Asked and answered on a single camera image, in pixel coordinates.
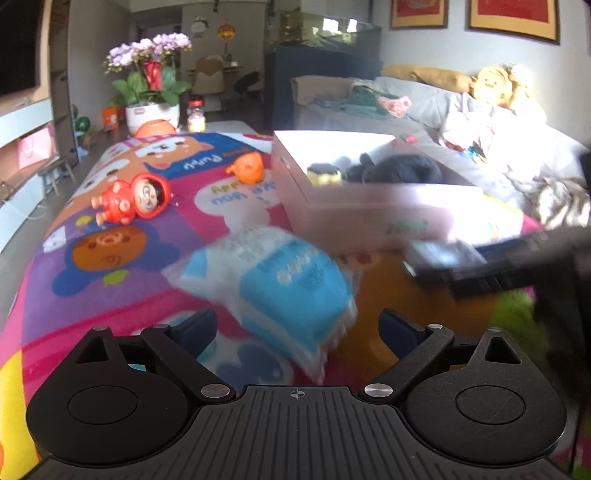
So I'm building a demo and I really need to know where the pink paper bag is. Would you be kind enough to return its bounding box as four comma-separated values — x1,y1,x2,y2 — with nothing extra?
17,125,55,169

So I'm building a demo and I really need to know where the red framed picture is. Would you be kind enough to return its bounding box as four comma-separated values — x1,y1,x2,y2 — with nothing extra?
391,0,448,29
468,0,560,44

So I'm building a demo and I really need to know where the glass fish tank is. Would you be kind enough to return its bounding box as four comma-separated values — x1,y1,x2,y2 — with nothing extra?
271,10,381,50

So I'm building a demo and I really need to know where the yellow duck plush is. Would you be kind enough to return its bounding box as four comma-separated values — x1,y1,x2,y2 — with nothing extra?
471,65,521,108

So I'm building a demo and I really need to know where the pink cardboard box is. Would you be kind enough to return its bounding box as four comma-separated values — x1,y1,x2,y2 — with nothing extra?
271,130,525,255

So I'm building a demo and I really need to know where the watermelon ball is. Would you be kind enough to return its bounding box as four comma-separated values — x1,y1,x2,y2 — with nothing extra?
74,116,91,136

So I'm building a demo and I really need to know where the Hello Kitty camera keychain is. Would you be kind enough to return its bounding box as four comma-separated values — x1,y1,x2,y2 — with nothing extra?
307,163,342,186

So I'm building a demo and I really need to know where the white tv cabinet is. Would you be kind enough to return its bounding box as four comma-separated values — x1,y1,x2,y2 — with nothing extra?
1,99,58,246

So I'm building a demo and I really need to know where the black television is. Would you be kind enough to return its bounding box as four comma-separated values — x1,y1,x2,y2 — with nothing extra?
0,0,44,96

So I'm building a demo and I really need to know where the orange plastic funnel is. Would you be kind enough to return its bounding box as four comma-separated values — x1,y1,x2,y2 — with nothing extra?
225,152,266,185

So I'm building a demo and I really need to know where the round wall clock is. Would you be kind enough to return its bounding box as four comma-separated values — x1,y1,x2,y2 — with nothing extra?
190,15,209,38

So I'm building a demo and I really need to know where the blue tissue pack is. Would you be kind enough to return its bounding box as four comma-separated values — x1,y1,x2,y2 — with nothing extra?
163,226,358,383

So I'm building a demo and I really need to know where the yellow hanging ornament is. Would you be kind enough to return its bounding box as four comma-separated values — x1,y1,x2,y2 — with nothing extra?
216,21,236,54

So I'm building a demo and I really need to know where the small wooden stool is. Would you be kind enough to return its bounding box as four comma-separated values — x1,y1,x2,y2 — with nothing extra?
38,154,78,197

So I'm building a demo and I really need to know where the beige crumpled blanket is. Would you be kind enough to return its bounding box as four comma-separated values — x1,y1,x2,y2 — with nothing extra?
512,176,590,230

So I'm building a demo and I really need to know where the dining chair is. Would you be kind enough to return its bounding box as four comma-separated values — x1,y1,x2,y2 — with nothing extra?
191,56,225,112

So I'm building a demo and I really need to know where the red doll toy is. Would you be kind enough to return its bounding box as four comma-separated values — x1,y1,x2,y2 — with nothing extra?
91,173,172,226

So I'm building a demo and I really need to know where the colourful cartoon play mat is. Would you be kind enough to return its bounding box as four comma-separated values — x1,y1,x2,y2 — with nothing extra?
0,131,591,478

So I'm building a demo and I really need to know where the candy jar red lid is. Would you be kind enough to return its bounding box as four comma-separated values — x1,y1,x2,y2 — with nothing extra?
186,99,206,133

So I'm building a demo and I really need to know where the green clothing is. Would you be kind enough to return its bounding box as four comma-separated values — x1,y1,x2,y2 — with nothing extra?
314,84,399,120

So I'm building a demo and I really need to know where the dark blue cabinet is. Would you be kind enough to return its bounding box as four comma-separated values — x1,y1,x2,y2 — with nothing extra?
263,44,383,131

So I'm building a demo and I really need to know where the orange round bucket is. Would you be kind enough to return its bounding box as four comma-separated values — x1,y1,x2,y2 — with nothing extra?
134,119,176,139

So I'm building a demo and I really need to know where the grey sofa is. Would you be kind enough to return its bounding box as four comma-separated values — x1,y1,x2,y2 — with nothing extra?
297,77,588,220

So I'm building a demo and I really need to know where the purple orchid flower pot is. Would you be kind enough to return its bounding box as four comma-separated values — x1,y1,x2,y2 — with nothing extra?
103,33,192,134

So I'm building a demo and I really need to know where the pink pig plush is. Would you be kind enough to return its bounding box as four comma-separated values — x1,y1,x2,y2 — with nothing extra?
377,95,413,118

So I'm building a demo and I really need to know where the yellow cushion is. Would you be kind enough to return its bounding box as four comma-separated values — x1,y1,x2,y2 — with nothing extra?
382,64,475,93

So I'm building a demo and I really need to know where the black plush toy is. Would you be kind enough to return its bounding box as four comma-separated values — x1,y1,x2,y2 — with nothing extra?
345,153,444,184

